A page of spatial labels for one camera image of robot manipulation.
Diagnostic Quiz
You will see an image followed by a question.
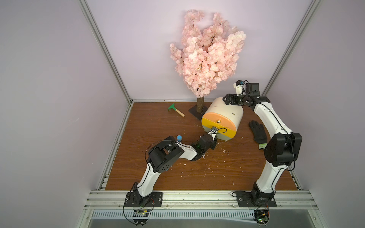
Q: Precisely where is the grey bottom drawer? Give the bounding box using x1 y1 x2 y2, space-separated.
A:
216 131 236 140

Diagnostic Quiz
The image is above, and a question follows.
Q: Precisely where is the yellow drawer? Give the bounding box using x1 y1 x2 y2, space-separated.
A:
202 117 238 139

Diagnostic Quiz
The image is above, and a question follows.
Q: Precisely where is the cream cylindrical drawer cabinet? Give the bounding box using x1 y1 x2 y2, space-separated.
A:
204 97 244 127

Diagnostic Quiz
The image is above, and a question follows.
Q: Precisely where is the orange top drawer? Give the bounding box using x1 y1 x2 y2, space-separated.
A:
202 112 237 131

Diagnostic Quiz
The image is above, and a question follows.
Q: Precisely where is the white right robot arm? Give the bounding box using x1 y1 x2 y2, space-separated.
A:
222 94 302 205

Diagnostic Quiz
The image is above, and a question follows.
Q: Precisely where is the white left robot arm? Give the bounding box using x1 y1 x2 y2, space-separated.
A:
131 130 217 201

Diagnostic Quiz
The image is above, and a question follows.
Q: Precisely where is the black work glove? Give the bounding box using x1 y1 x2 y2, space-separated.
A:
249 120 268 150

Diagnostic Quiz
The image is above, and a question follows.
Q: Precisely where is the pink cherry blossom tree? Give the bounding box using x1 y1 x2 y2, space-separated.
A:
170 9 247 116

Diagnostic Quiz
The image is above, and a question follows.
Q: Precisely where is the green toy hammer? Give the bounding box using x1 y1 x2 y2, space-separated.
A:
168 104 185 117

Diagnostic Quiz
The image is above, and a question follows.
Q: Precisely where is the right circuit board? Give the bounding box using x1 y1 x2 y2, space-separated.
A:
253 210 270 225

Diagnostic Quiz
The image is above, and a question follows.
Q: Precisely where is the circuit board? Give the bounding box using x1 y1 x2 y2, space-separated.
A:
132 210 150 226
253 210 270 225

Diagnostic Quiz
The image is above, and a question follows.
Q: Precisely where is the left circuit board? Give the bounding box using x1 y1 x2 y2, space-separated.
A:
132 210 150 226

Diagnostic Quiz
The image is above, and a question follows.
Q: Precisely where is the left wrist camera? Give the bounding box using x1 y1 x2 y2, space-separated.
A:
208 126 228 135

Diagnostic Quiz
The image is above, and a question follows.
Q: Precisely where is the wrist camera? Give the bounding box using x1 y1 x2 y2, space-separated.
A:
233 80 260 97
208 126 228 135

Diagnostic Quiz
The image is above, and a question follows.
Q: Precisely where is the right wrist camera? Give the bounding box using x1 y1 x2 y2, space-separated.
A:
233 80 260 97

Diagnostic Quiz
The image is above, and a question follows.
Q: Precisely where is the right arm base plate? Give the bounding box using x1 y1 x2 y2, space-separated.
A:
232 191 277 208

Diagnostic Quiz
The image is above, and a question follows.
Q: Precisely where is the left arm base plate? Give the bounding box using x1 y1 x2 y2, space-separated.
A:
124 192 163 208

